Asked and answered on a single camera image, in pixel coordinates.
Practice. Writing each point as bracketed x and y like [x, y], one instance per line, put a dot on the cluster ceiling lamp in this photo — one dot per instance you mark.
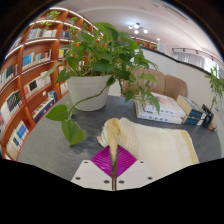
[136, 28]

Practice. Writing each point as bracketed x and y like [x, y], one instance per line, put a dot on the white thick book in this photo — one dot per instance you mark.
[156, 116]

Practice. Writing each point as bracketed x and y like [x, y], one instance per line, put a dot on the white book with pink cover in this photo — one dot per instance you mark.
[168, 105]

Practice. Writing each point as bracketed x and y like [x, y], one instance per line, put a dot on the pothos plant in white pot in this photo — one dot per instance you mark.
[87, 91]

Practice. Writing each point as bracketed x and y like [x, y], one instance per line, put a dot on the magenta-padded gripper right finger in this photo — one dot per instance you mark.
[136, 174]

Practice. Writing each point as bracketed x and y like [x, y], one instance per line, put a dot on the orange wooden bookshelf unit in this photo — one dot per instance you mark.
[33, 83]

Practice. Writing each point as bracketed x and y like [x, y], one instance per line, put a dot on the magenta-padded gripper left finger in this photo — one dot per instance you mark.
[87, 173]

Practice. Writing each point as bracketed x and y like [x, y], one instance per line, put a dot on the dark blue white-edged book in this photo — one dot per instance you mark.
[192, 120]

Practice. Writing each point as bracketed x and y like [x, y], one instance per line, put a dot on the cream yellow-striped towel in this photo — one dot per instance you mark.
[156, 143]

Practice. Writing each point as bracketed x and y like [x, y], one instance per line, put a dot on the tall plant in black pot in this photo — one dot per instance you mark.
[216, 85]

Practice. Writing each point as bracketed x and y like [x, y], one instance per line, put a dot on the white sheer curtain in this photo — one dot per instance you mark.
[191, 59]

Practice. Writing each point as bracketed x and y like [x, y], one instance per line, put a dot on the black ceiling track rail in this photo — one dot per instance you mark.
[190, 50]

